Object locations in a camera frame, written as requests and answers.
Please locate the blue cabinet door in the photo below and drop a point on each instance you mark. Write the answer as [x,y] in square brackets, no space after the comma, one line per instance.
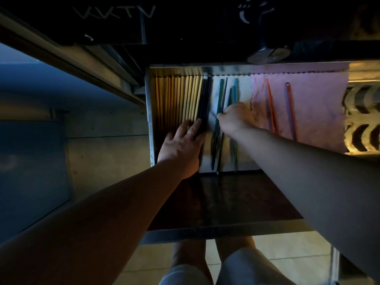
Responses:
[29,175]

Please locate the person's left forearm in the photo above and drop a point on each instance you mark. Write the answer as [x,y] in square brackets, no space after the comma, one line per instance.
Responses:
[95,225]

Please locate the steel kitchen drawer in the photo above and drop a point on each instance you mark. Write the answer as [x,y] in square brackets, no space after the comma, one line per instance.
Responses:
[225,204]

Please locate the person's right forearm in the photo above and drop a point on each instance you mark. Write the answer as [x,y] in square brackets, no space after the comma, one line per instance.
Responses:
[326,189]

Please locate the person's left hand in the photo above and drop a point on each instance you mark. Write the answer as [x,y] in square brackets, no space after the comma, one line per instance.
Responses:
[182,151]

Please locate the person's leg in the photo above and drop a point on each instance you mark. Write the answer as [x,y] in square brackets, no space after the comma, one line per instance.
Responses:
[190,255]
[234,246]

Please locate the row of pale wooden chopsticks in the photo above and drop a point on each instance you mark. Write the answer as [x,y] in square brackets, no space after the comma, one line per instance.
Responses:
[178,97]

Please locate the pink towel liner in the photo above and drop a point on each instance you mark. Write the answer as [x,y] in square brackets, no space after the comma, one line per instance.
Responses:
[314,115]

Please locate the grey shorts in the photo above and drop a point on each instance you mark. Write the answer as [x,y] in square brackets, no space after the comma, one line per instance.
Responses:
[252,273]

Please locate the person's right leg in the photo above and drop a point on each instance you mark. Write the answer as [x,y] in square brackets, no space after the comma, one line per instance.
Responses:
[234,246]

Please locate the white towel liner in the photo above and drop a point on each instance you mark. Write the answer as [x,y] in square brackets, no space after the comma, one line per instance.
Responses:
[246,91]

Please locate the person's left leg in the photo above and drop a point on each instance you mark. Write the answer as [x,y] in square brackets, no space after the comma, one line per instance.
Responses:
[190,255]

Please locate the black chopstick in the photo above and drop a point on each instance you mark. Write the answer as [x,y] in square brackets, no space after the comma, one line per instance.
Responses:
[208,94]
[205,97]

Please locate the person's right hand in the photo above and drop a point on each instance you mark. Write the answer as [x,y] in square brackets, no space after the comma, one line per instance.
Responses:
[239,120]

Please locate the round grey stove knob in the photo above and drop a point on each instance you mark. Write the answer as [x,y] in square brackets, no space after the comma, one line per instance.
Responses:
[267,54]

